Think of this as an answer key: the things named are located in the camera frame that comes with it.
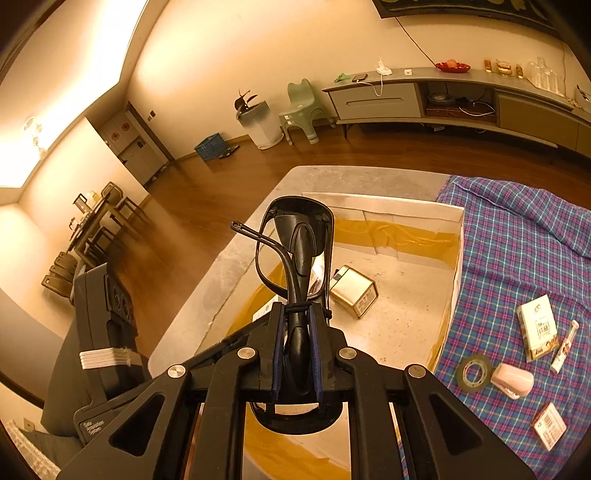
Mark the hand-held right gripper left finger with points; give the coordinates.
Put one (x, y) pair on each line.
(277, 355)

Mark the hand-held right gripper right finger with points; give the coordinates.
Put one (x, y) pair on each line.
(316, 355)

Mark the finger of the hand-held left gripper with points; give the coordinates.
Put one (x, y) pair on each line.
(226, 345)

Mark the white cardboard box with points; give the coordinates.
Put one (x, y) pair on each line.
(406, 300)

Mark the black eyeglasses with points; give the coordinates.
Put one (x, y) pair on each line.
(302, 249)

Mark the white gold tissue pack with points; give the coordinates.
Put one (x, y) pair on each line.
(538, 327)

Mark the dining chair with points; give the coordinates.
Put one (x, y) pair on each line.
(62, 277)
(121, 205)

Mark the gold tin box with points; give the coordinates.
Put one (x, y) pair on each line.
(353, 293)

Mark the dining table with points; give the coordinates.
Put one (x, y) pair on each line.
(92, 224)

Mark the light striped cloth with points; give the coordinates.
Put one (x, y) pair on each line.
(30, 450)

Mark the clear tape roll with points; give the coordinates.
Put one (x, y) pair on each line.
(463, 376)

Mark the black flat floor object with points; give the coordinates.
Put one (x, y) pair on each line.
(231, 152)

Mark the pink stapler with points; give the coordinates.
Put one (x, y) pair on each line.
(512, 381)

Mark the blue plastic crate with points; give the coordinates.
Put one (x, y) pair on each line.
(210, 147)

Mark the ceiling lamp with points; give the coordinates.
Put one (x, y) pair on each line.
(36, 136)

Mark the blue plaid shirt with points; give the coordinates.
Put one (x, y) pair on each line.
(508, 258)

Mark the white trash bin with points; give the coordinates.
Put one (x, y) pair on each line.
(263, 127)

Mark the small orange white box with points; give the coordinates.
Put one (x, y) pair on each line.
(549, 427)

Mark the green child chair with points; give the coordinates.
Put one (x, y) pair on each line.
(302, 110)

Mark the white slim tube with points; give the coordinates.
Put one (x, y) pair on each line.
(564, 347)

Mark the grey tv cabinet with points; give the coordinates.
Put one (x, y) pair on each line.
(378, 99)

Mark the small green object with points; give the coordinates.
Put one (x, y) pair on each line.
(342, 77)

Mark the black smartphone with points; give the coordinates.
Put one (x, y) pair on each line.
(360, 77)

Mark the stack of dishes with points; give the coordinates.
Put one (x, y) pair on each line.
(437, 98)

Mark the red fruit bowl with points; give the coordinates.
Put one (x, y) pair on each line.
(455, 68)

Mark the orange fruit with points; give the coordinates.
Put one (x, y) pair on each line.
(452, 62)

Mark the gold jars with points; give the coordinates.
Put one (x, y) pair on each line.
(503, 68)

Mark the clear glass cups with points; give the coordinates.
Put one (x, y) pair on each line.
(545, 76)

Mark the white desktop organiser box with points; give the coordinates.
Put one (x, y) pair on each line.
(584, 98)

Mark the dark patterned wall hanging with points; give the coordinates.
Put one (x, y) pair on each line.
(461, 8)

